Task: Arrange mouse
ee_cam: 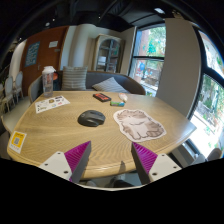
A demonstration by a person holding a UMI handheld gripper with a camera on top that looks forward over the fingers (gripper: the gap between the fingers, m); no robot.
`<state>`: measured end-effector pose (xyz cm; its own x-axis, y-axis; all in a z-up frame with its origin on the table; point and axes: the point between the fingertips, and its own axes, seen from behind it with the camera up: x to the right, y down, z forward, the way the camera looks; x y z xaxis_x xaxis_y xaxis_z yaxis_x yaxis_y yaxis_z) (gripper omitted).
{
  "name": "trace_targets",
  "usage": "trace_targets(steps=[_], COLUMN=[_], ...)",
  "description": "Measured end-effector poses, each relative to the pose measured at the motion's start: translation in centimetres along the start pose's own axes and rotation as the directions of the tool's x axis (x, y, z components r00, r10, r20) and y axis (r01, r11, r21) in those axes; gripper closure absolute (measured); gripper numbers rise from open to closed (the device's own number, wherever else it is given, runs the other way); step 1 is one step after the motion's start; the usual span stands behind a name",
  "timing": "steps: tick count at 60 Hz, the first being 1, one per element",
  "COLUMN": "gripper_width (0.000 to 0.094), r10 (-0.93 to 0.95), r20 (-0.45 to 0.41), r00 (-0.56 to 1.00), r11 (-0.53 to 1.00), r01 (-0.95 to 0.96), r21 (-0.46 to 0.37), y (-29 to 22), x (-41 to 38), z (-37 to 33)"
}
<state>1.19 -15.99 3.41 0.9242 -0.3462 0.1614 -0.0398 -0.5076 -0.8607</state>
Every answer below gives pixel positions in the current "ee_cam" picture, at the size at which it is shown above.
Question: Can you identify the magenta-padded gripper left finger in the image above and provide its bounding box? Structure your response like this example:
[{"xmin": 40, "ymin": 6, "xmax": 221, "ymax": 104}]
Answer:
[{"xmin": 39, "ymin": 140, "xmax": 92, "ymax": 184}]

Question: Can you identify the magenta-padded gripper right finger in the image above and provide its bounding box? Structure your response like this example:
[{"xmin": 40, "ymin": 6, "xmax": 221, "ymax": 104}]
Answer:
[{"xmin": 130, "ymin": 141, "xmax": 183, "ymax": 185}]

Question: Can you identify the black computer mouse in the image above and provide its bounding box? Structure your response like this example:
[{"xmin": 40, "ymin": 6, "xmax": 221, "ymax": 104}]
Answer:
[{"xmin": 77, "ymin": 109, "xmax": 107, "ymax": 128}]

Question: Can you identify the yellow square sticker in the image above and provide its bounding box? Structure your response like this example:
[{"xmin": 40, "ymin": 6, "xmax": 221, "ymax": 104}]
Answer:
[{"xmin": 8, "ymin": 130, "xmax": 28, "ymax": 155}]

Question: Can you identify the white sticker sheet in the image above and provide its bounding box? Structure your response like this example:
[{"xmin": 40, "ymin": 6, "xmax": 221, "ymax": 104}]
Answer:
[{"xmin": 34, "ymin": 95, "xmax": 71, "ymax": 115}]

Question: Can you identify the small green packet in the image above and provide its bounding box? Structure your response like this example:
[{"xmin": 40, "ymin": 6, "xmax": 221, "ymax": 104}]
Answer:
[{"xmin": 109, "ymin": 100, "xmax": 126, "ymax": 108}]

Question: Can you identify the small white tube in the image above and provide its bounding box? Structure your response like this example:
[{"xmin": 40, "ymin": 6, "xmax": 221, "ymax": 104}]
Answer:
[{"xmin": 118, "ymin": 92, "xmax": 129, "ymax": 103}]

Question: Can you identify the black and red box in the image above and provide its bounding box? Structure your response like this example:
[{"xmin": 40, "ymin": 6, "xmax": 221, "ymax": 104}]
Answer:
[{"xmin": 92, "ymin": 92, "xmax": 112, "ymax": 103}]

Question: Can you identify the black bag with orange top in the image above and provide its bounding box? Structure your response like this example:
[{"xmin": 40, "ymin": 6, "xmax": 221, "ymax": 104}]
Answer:
[{"xmin": 51, "ymin": 72, "xmax": 63, "ymax": 92}]

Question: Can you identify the clear plastic drink bottle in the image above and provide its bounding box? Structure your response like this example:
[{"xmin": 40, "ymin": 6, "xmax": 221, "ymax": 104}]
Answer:
[{"xmin": 41, "ymin": 65, "xmax": 57, "ymax": 98}]

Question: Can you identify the striped square cushion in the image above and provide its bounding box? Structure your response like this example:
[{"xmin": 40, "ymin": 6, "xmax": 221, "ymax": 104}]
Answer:
[{"xmin": 60, "ymin": 65, "xmax": 89, "ymax": 92}]

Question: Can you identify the group of white chairs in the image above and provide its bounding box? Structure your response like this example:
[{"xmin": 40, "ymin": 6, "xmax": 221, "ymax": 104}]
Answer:
[{"xmin": 0, "ymin": 70, "xmax": 25, "ymax": 114}]

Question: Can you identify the striped grey cushion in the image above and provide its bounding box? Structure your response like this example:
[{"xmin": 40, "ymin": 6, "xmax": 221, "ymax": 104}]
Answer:
[{"xmin": 91, "ymin": 76, "xmax": 131, "ymax": 94}]

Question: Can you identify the grey curved sofa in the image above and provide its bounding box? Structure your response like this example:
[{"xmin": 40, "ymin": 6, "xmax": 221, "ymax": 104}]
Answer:
[{"xmin": 27, "ymin": 70, "xmax": 147, "ymax": 104}]

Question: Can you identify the brown wooden door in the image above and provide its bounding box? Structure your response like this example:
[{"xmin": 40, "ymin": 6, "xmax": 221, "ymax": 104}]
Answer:
[{"xmin": 20, "ymin": 25, "xmax": 70, "ymax": 98}]

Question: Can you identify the glass-door wooden cabinet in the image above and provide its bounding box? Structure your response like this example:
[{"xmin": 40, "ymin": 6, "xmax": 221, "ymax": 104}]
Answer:
[{"xmin": 91, "ymin": 33, "xmax": 123, "ymax": 74}]

